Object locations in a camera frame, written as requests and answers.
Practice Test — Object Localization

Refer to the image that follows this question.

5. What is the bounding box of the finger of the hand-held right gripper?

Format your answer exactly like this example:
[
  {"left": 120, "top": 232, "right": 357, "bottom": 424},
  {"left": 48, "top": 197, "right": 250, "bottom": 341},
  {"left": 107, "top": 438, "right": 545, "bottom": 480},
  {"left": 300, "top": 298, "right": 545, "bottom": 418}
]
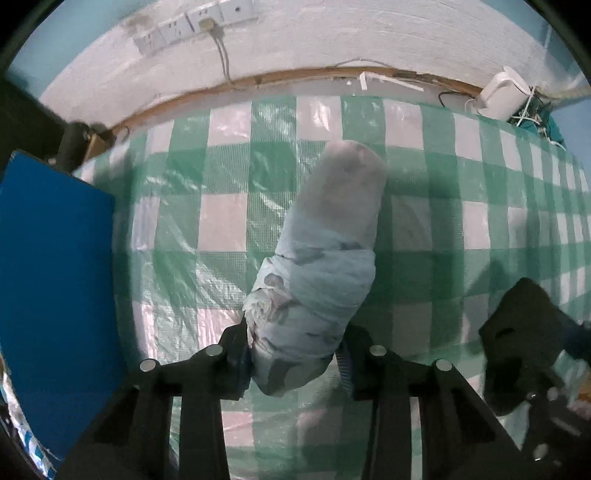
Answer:
[
  {"left": 561, "top": 320, "right": 591, "bottom": 365},
  {"left": 519, "top": 364, "right": 591, "bottom": 469}
]

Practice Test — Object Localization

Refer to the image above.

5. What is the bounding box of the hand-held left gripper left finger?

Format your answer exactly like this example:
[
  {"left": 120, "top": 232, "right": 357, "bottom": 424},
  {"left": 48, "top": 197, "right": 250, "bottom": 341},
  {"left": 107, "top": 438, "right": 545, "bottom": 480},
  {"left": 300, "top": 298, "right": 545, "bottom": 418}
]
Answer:
[{"left": 55, "top": 323, "right": 252, "bottom": 480}]

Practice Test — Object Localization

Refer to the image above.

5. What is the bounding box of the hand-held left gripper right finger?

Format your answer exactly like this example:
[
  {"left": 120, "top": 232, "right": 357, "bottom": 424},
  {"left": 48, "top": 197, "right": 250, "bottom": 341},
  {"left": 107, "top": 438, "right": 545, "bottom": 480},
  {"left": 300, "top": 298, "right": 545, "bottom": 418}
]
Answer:
[{"left": 337, "top": 325, "right": 532, "bottom": 480}]

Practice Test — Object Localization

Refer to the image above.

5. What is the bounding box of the black cloth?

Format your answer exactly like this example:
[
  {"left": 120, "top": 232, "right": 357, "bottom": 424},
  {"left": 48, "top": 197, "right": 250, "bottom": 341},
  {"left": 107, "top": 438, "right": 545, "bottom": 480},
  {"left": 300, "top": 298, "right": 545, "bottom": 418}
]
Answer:
[{"left": 479, "top": 277, "right": 571, "bottom": 416}]

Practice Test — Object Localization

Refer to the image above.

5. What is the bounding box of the pale blue patterned sock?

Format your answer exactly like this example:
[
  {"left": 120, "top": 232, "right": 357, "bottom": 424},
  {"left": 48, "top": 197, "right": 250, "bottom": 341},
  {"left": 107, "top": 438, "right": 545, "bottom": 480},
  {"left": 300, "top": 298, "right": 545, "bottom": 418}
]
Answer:
[{"left": 242, "top": 140, "right": 389, "bottom": 397}]

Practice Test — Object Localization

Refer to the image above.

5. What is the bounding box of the blue cardboard box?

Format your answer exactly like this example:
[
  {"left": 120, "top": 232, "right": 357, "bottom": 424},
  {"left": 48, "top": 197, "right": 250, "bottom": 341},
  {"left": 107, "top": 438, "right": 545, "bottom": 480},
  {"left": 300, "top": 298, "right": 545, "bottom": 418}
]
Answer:
[{"left": 0, "top": 150, "right": 136, "bottom": 469}]

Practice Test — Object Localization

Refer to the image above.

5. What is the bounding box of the green checkered tablecloth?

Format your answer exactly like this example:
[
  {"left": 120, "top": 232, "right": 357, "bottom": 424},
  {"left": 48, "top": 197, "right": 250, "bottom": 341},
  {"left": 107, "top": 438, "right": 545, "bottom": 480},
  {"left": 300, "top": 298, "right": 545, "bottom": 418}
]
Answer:
[{"left": 74, "top": 95, "right": 591, "bottom": 480}]

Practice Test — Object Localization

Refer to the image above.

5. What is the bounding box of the white plastic appliance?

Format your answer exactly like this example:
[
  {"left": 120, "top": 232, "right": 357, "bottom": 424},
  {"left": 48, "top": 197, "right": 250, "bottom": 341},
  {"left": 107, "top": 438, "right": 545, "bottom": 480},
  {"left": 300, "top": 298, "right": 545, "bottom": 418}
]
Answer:
[{"left": 475, "top": 67, "right": 532, "bottom": 121}]

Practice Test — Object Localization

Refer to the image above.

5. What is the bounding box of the white plastic strip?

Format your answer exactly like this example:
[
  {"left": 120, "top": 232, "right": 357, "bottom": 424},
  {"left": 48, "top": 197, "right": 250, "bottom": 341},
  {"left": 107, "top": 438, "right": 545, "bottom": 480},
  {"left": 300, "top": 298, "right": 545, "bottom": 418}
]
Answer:
[{"left": 359, "top": 71, "right": 424, "bottom": 92}]

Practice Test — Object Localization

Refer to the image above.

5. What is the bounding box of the dark cabinet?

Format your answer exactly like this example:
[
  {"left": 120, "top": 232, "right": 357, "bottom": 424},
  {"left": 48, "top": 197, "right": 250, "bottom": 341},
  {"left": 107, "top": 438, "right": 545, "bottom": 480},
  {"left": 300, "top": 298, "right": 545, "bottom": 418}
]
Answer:
[{"left": 0, "top": 76, "right": 90, "bottom": 175}]

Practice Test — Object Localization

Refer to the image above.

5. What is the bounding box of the white cable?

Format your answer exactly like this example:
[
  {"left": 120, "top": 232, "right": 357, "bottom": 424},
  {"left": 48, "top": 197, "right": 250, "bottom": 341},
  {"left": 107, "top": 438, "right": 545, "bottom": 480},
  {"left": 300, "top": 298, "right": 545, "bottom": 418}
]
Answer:
[{"left": 509, "top": 28, "right": 568, "bottom": 149}]

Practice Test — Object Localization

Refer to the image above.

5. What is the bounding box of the black cable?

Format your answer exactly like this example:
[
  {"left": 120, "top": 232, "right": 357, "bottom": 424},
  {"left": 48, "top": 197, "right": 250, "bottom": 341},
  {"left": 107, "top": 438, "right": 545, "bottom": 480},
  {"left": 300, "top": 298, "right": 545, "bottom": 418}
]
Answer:
[{"left": 438, "top": 90, "right": 482, "bottom": 110}]

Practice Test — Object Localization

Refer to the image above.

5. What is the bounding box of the grey power cable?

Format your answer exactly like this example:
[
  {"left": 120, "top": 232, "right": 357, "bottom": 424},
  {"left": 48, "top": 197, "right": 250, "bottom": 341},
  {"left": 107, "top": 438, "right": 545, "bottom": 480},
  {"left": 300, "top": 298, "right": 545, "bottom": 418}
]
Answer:
[{"left": 210, "top": 28, "right": 232, "bottom": 85}]

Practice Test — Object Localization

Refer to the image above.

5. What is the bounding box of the white wall socket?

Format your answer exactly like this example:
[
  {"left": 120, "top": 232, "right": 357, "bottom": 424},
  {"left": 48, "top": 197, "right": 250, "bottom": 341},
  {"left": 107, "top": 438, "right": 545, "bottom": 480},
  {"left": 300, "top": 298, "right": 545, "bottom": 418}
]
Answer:
[
  {"left": 219, "top": 0, "right": 257, "bottom": 23},
  {"left": 134, "top": 30, "right": 165, "bottom": 55},
  {"left": 159, "top": 17, "right": 195, "bottom": 44},
  {"left": 187, "top": 6, "right": 225, "bottom": 34}
]

